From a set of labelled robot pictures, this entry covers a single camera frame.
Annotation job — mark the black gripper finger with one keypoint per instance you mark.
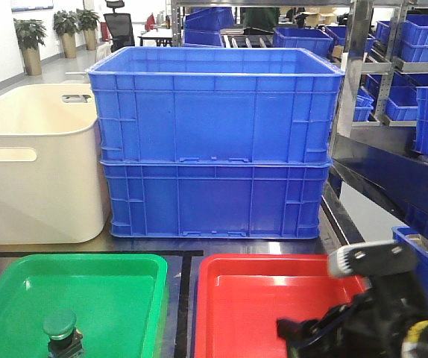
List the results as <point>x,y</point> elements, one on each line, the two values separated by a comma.
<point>380,258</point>
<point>304,333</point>

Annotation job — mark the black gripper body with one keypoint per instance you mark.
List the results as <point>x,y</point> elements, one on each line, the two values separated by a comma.
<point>389,319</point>

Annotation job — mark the green push button switch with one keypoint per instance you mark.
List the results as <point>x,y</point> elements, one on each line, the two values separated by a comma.
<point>65,340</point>

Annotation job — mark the red plastic tray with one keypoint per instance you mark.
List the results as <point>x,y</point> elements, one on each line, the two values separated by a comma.
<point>241,296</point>

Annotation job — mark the stacked blue crate lower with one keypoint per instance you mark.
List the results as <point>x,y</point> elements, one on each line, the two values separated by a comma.
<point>225,201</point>

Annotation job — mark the stacked blue crate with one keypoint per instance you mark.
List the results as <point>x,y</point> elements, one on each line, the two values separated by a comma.
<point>225,201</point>
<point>184,105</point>

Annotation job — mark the green plastic tray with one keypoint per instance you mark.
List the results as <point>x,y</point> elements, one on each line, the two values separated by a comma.
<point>119,301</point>

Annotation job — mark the stacked blue crate upper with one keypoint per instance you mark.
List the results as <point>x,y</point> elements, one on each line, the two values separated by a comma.
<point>184,105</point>

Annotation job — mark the cream plastic basket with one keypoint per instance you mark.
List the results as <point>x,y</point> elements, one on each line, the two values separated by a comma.
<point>52,186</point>

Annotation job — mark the black office chair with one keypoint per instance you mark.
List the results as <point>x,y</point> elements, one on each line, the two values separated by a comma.
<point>119,26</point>

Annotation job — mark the potted green plant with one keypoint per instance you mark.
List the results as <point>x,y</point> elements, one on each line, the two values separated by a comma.
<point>30,35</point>

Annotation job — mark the steel shelf rack frame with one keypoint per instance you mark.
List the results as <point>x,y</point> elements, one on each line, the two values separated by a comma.
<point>374,160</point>

